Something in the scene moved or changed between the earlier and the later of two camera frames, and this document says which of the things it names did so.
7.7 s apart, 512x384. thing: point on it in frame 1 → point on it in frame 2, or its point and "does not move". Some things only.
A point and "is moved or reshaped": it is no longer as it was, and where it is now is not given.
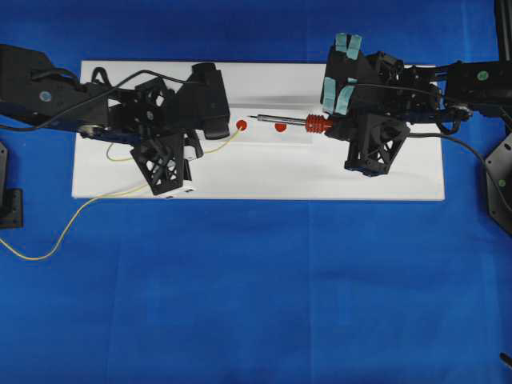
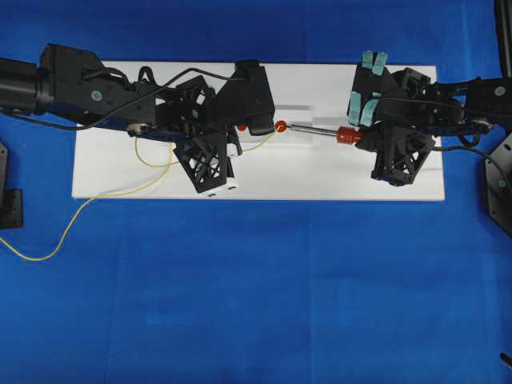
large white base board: x=278 y=147 does not move
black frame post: x=504 y=10 does not move
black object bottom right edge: x=506 y=357 does not move
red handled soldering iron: x=314 y=123 is moved or reshaped
